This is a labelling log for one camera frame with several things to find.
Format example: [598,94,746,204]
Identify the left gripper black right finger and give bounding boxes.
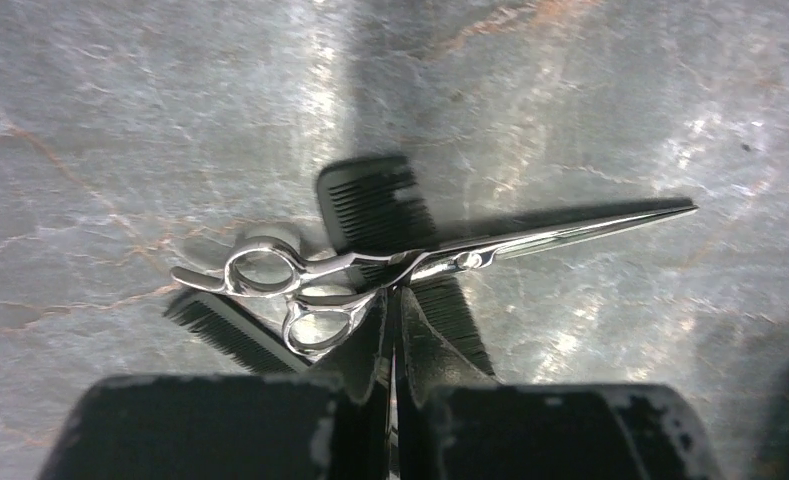
[393,289,723,479]

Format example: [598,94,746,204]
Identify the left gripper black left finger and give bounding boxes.
[39,289,393,479]

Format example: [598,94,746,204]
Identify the silver scissors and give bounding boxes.
[170,204,698,356]

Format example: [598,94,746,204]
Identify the black tail comb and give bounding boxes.
[164,289,313,375]

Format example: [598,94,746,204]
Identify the black wide comb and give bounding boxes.
[316,156,495,377]

